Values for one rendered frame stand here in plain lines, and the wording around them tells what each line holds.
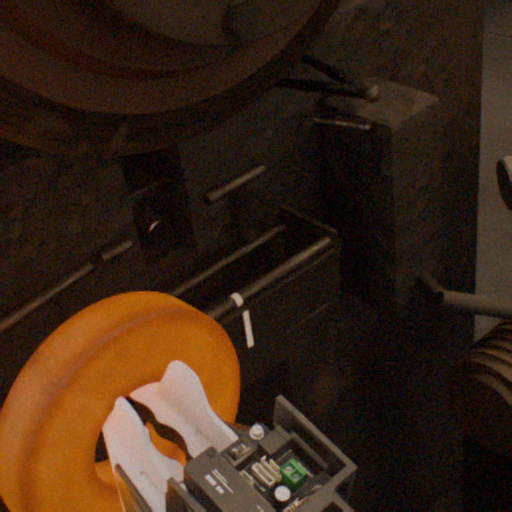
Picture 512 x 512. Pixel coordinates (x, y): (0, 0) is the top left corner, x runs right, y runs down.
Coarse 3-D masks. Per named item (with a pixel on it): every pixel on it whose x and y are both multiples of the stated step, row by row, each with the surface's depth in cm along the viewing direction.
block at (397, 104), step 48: (336, 96) 89; (384, 96) 88; (432, 96) 87; (336, 144) 90; (384, 144) 85; (432, 144) 88; (336, 192) 94; (384, 192) 88; (432, 192) 91; (384, 240) 91; (432, 240) 95; (384, 288) 95
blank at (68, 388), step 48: (48, 336) 48; (96, 336) 47; (144, 336) 48; (192, 336) 51; (48, 384) 46; (96, 384) 47; (144, 384) 50; (0, 432) 47; (48, 432) 46; (96, 432) 48; (0, 480) 48; (48, 480) 47; (96, 480) 50
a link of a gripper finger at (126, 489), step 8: (120, 472) 47; (120, 480) 47; (128, 480) 47; (120, 488) 47; (128, 488) 47; (136, 488) 46; (120, 496) 47; (128, 496) 47; (136, 496) 46; (128, 504) 47; (136, 504) 46; (144, 504) 46
